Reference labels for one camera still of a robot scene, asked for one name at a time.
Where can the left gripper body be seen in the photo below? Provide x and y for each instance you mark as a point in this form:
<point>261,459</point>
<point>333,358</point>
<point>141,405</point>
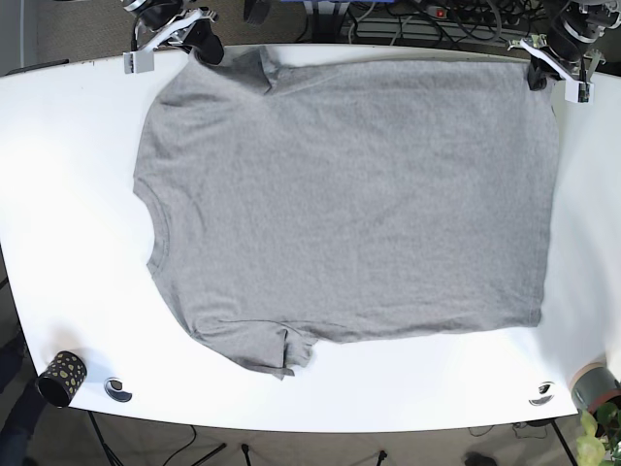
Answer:
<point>568,45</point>

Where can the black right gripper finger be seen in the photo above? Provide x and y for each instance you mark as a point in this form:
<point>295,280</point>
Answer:
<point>205,44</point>
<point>138,61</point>

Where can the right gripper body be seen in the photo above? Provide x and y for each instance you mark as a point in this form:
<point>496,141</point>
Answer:
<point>183,23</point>

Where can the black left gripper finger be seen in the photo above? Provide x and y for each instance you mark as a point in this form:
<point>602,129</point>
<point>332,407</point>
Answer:
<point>538,74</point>
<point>578,92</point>

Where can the grey T-shirt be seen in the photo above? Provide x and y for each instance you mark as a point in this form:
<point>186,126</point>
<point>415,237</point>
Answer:
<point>348,202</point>

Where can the grey plant pot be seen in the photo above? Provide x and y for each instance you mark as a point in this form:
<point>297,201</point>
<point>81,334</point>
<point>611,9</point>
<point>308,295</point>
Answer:
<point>594,385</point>

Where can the right silver table grommet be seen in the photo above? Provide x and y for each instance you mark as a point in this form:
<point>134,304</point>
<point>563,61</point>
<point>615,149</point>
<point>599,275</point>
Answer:
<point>542,394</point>

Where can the silver table grommet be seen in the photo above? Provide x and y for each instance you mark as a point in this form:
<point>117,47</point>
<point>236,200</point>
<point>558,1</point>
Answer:
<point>115,390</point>
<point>542,394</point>

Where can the black gold spotted cup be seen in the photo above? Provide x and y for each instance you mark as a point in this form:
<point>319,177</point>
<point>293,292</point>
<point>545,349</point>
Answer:
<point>60,381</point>

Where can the left silver table grommet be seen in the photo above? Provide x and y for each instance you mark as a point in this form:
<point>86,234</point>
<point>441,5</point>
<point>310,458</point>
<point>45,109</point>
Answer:
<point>115,390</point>

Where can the green potted plant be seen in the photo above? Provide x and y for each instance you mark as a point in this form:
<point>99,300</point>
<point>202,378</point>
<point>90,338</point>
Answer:
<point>600,442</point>

